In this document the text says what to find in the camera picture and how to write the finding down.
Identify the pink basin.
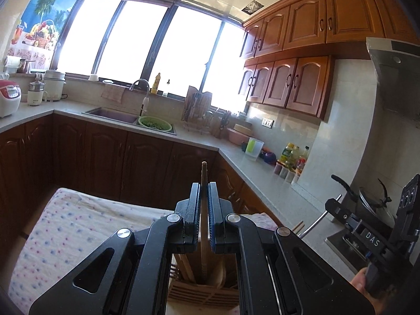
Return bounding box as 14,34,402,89
227,123,253,146

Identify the knife block with scissors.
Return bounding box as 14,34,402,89
213,112,232,139

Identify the fruit and palm wall poster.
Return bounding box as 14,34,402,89
7,0,82,69

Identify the wooden slatted utensil holder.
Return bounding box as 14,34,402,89
167,253,240,306

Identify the wooden wall cabinet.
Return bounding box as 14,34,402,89
240,0,420,60
238,55,335,120

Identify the large kitchen window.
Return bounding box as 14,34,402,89
56,0,247,113

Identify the clear measuring cup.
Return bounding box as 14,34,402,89
246,137,265,161

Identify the purple container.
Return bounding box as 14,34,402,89
260,149,277,165

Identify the green colander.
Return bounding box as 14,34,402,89
138,115,172,131

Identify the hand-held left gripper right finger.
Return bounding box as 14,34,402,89
207,182,375,315

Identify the wooden spoon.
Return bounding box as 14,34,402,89
212,258,227,291

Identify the white and red rice cooker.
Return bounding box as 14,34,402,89
0,79,22,118

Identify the gas stove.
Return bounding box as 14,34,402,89
324,226,372,275

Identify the small white blender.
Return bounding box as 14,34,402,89
28,74,47,106

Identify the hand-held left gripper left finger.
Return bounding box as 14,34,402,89
29,182,201,315

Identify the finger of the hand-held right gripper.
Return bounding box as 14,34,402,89
325,197,391,260

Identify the dark wooden base cabinet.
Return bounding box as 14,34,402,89
0,114,276,227

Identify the ceiling vent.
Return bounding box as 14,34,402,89
242,2,265,14

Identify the white pot-shaped rice cooker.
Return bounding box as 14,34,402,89
43,70,67,102

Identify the chrome kitchen faucet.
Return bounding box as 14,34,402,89
129,79,151,116

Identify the black wok with lid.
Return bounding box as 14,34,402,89
330,174,396,229

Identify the white dotted cloth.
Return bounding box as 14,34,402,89
8,188,278,315

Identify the steel double sink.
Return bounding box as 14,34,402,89
82,106,177,136

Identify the person's right hand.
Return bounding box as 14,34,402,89
349,267,379,306

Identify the steel range hood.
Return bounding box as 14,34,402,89
365,37,420,124

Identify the pink checked towel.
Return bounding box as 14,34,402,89
101,83,127,102

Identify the wire dish rack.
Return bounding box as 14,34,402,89
181,112,227,137

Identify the metal spoon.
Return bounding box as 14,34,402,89
300,211,329,239

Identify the dark sauce bottle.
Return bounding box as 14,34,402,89
297,146,311,175

